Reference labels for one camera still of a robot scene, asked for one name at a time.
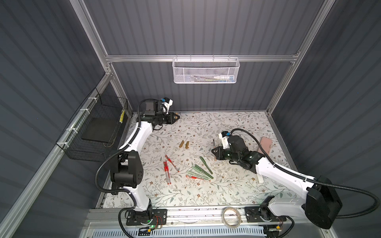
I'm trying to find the floral patterned table mat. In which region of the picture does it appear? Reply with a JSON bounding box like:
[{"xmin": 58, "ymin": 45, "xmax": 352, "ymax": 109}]
[{"xmin": 140, "ymin": 112, "xmax": 297, "ymax": 207}]

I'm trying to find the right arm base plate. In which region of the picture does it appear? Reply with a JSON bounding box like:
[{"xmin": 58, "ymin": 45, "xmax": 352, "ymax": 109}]
[{"xmin": 244, "ymin": 206, "xmax": 287, "ymax": 223}]

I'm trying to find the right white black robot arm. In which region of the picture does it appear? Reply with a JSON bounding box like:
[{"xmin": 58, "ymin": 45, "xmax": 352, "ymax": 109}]
[{"xmin": 211, "ymin": 129, "xmax": 381, "ymax": 229}]

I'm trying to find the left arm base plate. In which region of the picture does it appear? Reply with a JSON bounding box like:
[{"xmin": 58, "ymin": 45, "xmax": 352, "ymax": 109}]
[{"xmin": 125, "ymin": 209, "xmax": 168, "ymax": 226}]

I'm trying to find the green pen lower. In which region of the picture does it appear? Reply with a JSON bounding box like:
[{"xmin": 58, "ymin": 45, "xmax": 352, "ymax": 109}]
[{"xmin": 187, "ymin": 171, "xmax": 211, "ymax": 180}]

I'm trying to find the white eraser stick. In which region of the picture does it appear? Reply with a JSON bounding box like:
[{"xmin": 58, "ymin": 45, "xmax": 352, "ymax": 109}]
[{"xmin": 256, "ymin": 174, "xmax": 264, "ymax": 184}]

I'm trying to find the brown pen three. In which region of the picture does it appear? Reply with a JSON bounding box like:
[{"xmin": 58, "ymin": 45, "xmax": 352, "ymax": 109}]
[{"xmin": 212, "ymin": 139, "xmax": 217, "ymax": 161}]

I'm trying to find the green pen upper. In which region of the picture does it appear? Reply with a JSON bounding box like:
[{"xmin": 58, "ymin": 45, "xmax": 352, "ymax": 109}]
[{"xmin": 199, "ymin": 156, "xmax": 213, "ymax": 174}]

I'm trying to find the white wire mesh basket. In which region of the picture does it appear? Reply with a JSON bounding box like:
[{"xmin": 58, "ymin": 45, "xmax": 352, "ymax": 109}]
[{"xmin": 172, "ymin": 57, "xmax": 240, "ymax": 84}]

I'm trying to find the pink eraser block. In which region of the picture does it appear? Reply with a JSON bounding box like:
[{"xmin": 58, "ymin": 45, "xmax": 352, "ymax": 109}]
[{"xmin": 258, "ymin": 137, "xmax": 272, "ymax": 155}]

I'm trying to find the black wire basket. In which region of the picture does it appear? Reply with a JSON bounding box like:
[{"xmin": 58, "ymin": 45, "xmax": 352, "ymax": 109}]
[{"xmin": 56, "ymin": 90, "xmax": 130, "ymax": 162}]

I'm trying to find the red pen lower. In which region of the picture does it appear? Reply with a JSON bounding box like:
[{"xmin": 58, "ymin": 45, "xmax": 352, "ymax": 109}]
[{"xmin": 186, "ymin": 175, "xmax": 210, "ymax": 181}]

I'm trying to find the red pen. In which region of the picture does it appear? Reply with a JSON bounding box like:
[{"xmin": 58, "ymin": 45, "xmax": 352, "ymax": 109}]
[
  {"xmin": 165, "ymin": 155, "xmax": 180, "ymax": 172},
  {"xmin": 165, "ymin": 162, "xmax": 172, "ymax": 184},
  {"xmin": 186, "ymin": 175, "xmax": 210, "ymax": 181},
  {"xmin": 163, "ymin": 161, "xmax": 170, "ymax": 184}
]

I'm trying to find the red pen right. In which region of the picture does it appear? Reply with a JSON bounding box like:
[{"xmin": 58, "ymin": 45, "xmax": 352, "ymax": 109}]
[{"xmin": 165, "ymin": 162, "xmax": 172, "ymax": 184}]

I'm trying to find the red pen left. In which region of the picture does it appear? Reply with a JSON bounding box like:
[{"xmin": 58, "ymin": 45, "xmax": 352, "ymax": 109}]
[{"xmin": 163, "ymin": 161, "xmax": 170, "ymax": 184}]

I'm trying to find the red pen upper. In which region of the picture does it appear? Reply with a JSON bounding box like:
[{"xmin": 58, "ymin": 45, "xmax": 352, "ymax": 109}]
[{"xmin": 165, "ymin": 155, "xmax": 180, "ymax": 172}]

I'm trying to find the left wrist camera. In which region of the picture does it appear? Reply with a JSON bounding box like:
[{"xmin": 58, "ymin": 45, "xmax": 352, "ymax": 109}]
[{"xmin": 160, "ymin": 97, "xmax": 173, "ymax": 114}]

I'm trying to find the clear tape roll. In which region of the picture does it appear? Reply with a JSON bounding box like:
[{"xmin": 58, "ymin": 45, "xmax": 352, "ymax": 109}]
[{"xmin": 221, "ymin": 207, "xmax": 242, "ymax": 229}]

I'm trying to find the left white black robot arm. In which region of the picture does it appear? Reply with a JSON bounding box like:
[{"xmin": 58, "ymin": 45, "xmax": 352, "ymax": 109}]
[{"xmin": 95, "ymin": 97, "xmax": 180, "ymax": 224}]

